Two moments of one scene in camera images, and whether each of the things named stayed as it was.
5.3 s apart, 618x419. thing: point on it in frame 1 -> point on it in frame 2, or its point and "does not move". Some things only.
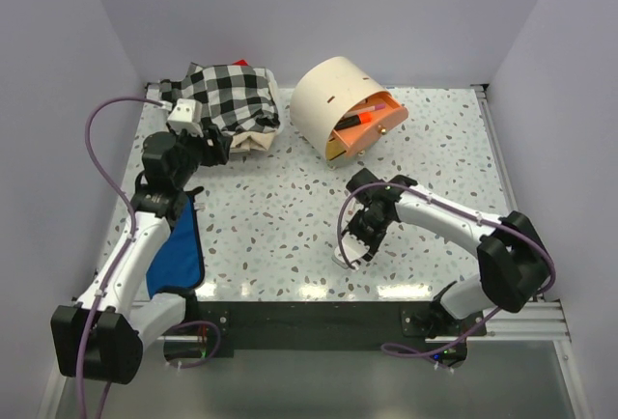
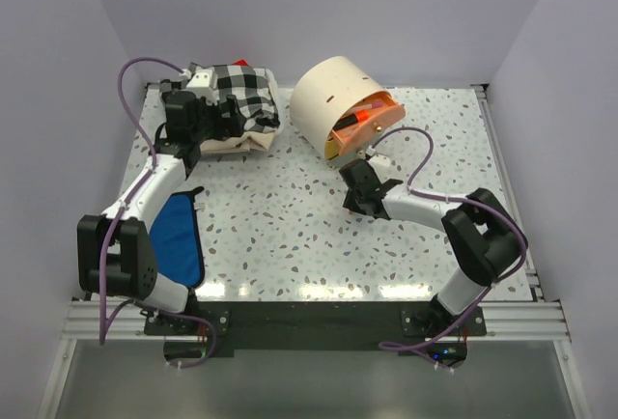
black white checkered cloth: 234,97 does not move
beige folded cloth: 260,140 does not move
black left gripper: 215,154 -> 232,126
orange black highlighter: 357,120 does not move
